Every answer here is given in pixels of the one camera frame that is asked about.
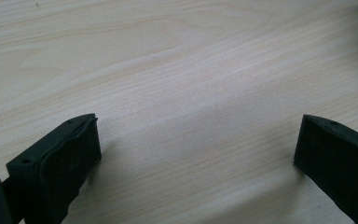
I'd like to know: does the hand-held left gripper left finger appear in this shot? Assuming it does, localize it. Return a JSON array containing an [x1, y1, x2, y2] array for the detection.
[[6, 113, 103, 224]]

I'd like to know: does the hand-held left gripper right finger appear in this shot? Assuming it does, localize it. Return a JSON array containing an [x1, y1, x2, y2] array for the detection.
[[293, 114, 358, 224]]

